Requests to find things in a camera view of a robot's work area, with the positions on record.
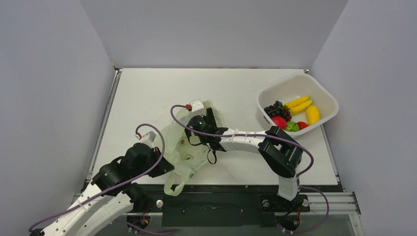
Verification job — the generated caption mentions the yellow fake mango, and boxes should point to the yellow fake mango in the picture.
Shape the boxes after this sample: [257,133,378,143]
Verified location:
[305,106,321,125]

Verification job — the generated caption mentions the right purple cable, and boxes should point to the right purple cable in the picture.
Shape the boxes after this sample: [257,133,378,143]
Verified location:
[170,104,330,234]

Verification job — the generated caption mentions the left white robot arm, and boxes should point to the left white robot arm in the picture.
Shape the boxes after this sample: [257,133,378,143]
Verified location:
[29,141,174,236]

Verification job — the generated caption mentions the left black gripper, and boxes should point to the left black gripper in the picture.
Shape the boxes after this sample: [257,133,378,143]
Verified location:
[133,147,175,178]

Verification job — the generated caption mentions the dark blue fake grapes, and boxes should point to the dark blue fake grapes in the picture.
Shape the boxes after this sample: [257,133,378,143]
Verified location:
[264,100,284,115]

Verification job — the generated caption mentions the red fake strawberry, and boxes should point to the red fake strawberry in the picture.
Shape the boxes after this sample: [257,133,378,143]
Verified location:
[297,121,309,130]

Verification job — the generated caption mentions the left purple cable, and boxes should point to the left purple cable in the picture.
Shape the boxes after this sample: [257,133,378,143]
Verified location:
[28,123,177,236]

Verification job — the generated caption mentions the upper yellow fake banana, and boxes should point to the upper yellow fake banana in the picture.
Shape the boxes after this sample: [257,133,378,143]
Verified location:
[284,96,310,109]

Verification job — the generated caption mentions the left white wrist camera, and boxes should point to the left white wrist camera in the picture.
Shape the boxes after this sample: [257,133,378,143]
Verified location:
[135,131,156,148]

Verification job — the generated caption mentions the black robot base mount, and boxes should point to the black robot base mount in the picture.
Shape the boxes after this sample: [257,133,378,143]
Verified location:
[117,184,310,229]

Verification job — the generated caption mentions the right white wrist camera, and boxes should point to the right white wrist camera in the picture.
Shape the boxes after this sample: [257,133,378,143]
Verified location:
[185,99,206,117]

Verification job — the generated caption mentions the lower yellow fake banana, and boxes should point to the lower yellow fake banana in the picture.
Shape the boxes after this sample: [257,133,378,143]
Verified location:
[289,100,313,116]

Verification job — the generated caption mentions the red fake apple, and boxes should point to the red fake apple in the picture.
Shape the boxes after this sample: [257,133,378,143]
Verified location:
[271,116,287,130]

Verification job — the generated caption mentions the yellow fake banana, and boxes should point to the yellow fake banana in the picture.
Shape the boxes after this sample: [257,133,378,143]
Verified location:
[284,96,310,109]
[289,100,313,116]

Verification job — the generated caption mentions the purple cable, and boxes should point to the purple cable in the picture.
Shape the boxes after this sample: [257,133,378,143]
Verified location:
[28,123,177,236]
[170,104,330,234]

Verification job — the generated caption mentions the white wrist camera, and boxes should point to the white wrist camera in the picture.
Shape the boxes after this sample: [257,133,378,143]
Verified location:
[185,99,206,117]
[135,131,156,148]

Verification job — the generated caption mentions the green plastic bag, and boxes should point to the green plastic bag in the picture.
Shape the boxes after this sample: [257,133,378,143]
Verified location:
[161,121,209,196]

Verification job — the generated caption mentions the green fake round fruit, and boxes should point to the green fake round fruit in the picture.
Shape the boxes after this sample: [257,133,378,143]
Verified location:
[285,121,300,132]

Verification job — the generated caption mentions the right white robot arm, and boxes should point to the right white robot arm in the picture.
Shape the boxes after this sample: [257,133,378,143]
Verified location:
[185,108,303,210]

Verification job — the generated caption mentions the purple fake grapes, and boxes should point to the purple fake grapes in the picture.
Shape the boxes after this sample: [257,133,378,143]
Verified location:
[268,109,292,122]

